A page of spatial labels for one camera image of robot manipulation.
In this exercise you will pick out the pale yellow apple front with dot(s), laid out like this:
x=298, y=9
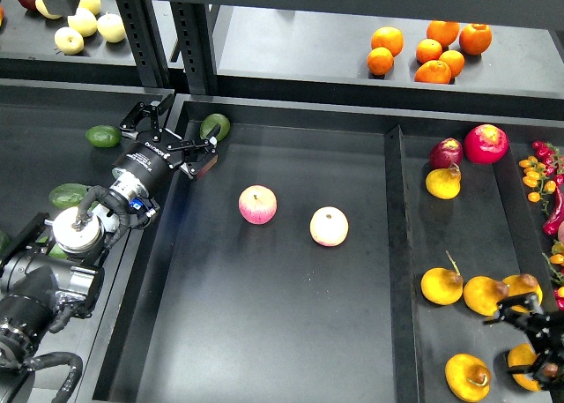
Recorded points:
x=69, y=41

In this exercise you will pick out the pale yellow apple back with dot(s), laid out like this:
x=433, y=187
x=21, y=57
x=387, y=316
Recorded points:
x=93, y=6

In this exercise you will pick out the green avocado at tray corner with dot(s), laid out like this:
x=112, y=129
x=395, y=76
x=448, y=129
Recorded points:
x=209, y=124

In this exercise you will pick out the red chili pepper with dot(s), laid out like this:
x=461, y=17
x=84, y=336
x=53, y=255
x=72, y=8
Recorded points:
x=552, y=224

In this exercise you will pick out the orange right middle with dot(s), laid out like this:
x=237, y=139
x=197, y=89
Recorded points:
x=455, y=61

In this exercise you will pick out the pink red apple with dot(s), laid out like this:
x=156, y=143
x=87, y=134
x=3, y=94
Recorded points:
x=257, y=204

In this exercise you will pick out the dark avocado left edge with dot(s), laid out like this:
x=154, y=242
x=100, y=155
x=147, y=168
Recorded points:
x=5, y=241

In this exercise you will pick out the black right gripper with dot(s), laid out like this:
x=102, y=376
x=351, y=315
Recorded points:
x=551, y=337

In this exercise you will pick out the yellow pear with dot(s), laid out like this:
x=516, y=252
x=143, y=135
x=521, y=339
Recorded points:
x=522, y=359
x=468, y=377

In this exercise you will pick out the pale yellow apple slice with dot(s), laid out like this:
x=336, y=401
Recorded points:
x=43, y=10

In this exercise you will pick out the green avocado left bin lower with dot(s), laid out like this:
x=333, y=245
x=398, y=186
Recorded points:
x=57, y=252

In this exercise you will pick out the black centre tray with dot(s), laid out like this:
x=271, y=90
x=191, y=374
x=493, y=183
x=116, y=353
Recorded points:
x=262, y=313

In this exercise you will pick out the yellow pear upper right bin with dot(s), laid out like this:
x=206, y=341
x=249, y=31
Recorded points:
x=444, y=183

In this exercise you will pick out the orange top right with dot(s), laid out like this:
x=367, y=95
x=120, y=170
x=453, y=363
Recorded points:
x=475, y=39

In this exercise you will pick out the red apple right bin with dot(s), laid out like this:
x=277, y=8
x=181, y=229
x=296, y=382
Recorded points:
x=485, y=144

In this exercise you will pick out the green avocado upper left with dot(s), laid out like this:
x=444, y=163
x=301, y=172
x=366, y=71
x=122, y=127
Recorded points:
x=103, y=136

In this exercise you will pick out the orange top left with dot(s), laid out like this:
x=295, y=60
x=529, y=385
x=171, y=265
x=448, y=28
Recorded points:
x=390, y=38

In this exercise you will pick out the black shelf upright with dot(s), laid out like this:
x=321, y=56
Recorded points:
x=171, y=44

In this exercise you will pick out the green avocado left bin top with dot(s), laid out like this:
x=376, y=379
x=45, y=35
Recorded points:
x=67, y=195

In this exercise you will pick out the cherry tomato vine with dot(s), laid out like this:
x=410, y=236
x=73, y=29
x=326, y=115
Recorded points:
x=542, y=171

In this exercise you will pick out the pale yellow apple middle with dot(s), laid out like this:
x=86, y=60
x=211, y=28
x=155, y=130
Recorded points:
x=83, y=21

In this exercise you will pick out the orange top middle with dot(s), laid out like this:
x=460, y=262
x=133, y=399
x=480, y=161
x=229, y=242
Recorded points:
x=444, y=32

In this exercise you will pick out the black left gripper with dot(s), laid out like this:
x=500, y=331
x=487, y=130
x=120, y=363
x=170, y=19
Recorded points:
x=148, y=162

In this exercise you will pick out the small orange middle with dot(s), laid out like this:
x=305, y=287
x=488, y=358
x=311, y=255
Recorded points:
x=428, y=50

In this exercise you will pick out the pale yellow pink apple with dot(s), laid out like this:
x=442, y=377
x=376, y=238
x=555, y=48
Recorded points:
x=328, y=226

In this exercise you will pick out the yellow pear bin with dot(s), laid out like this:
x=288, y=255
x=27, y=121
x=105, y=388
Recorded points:
x=444, y=183
x=481, y=294
x=522, y=284
x=443, y=286

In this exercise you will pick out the orange lower left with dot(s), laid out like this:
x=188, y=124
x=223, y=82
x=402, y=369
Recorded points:
x=380, y=61

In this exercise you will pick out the orange front bottom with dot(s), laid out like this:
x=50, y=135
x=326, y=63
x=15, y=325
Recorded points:
x=434, y=71

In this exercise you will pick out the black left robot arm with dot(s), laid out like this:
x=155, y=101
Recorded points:
x=53, y=270

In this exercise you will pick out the green avocado bin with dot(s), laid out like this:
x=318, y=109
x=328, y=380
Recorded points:
x=67, y=195
x=57, y=252

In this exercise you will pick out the dark red purple fruit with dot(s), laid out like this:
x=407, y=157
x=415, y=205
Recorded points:
x=446, y=153

